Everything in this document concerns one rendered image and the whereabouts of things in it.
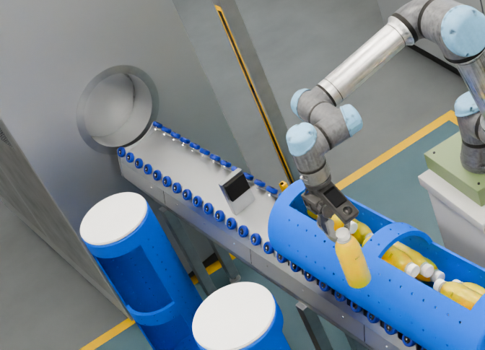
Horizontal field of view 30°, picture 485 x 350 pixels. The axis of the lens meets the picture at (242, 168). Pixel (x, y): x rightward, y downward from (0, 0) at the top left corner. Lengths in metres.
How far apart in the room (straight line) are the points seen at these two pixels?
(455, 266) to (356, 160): 2.23
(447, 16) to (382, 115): 2.87
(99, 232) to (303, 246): 0.96
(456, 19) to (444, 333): 0.81
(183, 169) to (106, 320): 1.25
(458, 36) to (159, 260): 1.68
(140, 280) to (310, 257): 1.25
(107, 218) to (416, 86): 2.37
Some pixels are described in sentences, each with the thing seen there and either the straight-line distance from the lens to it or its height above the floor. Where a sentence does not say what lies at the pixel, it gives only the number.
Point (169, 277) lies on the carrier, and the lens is 3.59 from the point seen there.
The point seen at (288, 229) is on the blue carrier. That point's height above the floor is 1.18.
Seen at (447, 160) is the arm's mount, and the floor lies 1.21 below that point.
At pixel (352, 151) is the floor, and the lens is 4.96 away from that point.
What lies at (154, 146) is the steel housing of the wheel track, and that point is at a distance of 3.95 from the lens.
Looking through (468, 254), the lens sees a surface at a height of 0.90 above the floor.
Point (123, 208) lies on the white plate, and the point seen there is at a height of 1.04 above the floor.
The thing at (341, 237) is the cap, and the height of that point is 1.43.
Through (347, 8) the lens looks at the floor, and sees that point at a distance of 6.22.
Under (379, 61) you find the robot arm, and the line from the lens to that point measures 2.37.
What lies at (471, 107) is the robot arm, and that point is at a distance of 2.66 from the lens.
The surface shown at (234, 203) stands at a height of 0.98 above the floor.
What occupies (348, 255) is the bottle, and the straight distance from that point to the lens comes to 2.42.
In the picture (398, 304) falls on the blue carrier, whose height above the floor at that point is 1.17.
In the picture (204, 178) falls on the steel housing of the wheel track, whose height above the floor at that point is 0.93.
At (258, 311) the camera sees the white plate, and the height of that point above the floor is 1.04.
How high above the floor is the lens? 3.05
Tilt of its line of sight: 36 degrees down
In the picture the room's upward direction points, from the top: 25 degrees counter-clockwise
